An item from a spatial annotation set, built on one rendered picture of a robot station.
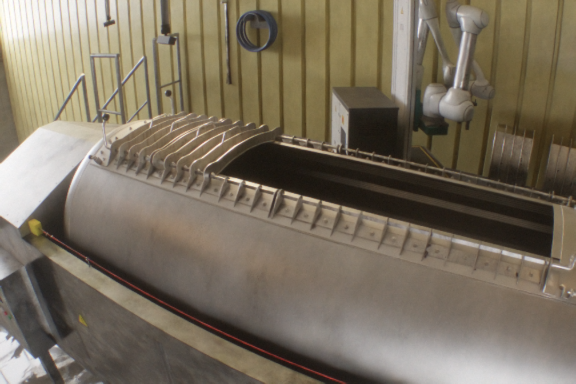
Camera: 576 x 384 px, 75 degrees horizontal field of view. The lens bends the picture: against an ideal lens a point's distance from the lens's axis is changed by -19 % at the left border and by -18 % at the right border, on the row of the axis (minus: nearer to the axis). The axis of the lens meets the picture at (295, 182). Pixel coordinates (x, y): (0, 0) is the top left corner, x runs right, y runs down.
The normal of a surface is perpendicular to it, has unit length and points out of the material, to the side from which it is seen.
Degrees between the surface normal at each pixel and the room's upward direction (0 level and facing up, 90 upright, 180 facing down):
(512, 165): 78
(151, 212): 47
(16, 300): 90
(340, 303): 55
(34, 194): 21
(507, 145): 67
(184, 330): 2
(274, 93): 90
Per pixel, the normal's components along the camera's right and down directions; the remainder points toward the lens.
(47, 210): 0.86, 0.21
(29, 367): -0.01, -0.90
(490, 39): -0.51, 0.38
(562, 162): -0.47, 0.04
